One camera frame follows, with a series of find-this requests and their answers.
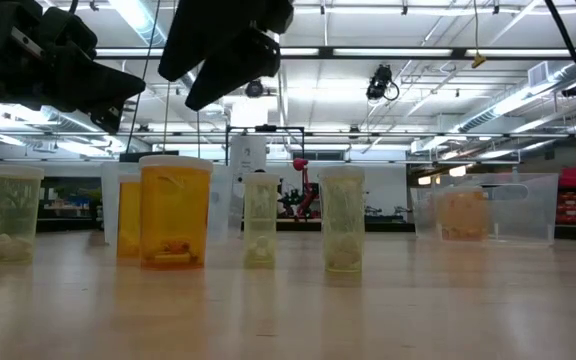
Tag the black beam with light strips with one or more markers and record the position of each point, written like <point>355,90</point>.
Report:
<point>325,52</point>

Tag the black ceiling-mounted device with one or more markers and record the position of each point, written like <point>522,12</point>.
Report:
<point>573,90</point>

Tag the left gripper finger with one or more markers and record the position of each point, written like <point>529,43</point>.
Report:
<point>98,85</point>
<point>108,117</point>

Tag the yellow hanging hook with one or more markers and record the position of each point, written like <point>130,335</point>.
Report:
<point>478,61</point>

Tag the black overhead camera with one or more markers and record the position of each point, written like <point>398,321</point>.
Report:
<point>379,82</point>

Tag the black round ceiling fixture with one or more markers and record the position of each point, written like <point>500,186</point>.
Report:
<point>254,89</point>

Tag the large orange pill bottle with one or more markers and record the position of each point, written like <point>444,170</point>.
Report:
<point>175,215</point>

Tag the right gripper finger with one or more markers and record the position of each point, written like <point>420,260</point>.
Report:
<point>238,65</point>
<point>208,35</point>

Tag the black background stand frame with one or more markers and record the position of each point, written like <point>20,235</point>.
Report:
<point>265,128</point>

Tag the black background robot arm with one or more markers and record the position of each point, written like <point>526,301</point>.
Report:
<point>288,200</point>

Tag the red background robot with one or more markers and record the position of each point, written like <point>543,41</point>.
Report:
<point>300,164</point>

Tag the white sign board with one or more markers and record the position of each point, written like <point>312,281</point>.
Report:
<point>248,155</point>

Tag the clear pill bottle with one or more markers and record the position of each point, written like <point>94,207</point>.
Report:
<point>261,220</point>
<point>15,215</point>

